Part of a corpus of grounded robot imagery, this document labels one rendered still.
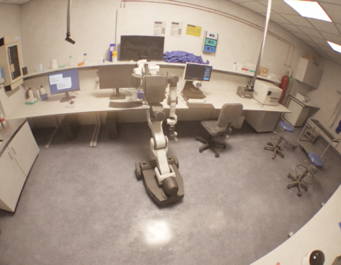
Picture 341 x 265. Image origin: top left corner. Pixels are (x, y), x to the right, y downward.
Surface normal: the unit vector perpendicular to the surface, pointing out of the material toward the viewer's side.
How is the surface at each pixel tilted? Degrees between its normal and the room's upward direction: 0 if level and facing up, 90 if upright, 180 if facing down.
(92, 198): 0
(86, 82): 90
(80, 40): 90
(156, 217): 0
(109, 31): 90
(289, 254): 0
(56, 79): 86
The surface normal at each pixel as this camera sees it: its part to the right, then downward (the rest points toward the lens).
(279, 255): 0.10, -0.81
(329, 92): -0.97, 0.05
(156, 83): 0.20, 0.37
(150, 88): 0.19, 0.60
